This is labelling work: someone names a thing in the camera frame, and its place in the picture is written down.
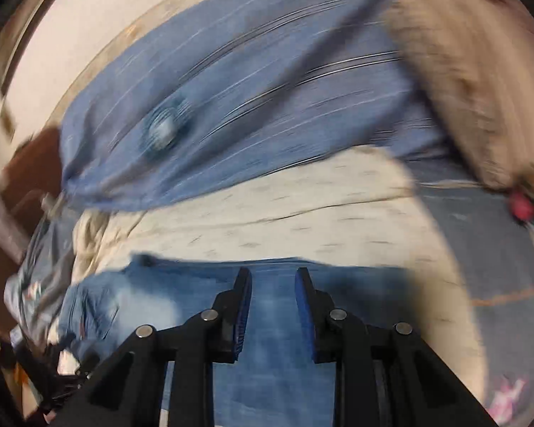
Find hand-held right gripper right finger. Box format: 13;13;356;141
294;267;499;427

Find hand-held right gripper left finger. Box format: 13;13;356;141
36;267;253;427

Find blue denim pants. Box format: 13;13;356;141
60;253;414;427

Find cream leaf-print bedsheet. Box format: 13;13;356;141
56;147;494;414

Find grey printed bedsheet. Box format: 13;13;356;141
4;160;534;419

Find blue plaid blanket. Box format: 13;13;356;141
58;0;455;212

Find small red object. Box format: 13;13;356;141
509;189;534;221

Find brown headboard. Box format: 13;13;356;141
0;129;67;343

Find striped beige cushion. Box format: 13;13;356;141
385;0;534;192

